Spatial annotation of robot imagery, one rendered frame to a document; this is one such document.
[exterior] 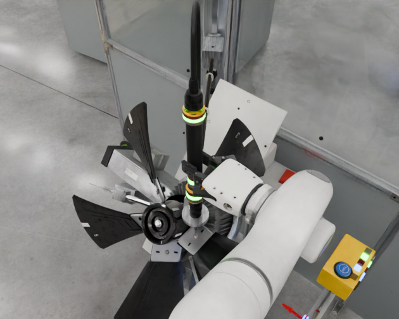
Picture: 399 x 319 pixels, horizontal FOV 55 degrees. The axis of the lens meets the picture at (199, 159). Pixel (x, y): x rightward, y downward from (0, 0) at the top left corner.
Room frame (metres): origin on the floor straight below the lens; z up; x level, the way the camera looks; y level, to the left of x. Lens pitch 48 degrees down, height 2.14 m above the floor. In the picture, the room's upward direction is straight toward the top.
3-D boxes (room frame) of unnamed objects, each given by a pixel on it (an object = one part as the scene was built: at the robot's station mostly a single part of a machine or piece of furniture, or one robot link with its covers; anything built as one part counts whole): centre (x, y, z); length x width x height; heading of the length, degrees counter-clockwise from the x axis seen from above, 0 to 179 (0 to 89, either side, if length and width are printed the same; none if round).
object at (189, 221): (0.57, 0.01, 1.35); 0.09 x 0.07 x 0.10; 175
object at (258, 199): (0.45, -0.12, 1.50); 0.09 x 0.03 x 0.08; 140
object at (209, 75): (0.83, -0.01, 1.61); 0.55 x 0.03 x 0.47; 175
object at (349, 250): (0.55, -0.46, 1.02); 0.16 x 0.10 x 0.11; 140
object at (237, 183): (0.49, -0.07, 1.50); 0.11 x 0.10 x 0.07; 50
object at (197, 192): (0.48, -0.02, 1.50); 0.08 x 0.06 x 0.01; 110
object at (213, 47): (1.18, -0.05, 1.39); 0.10 x 0.07 x 0.09; 175
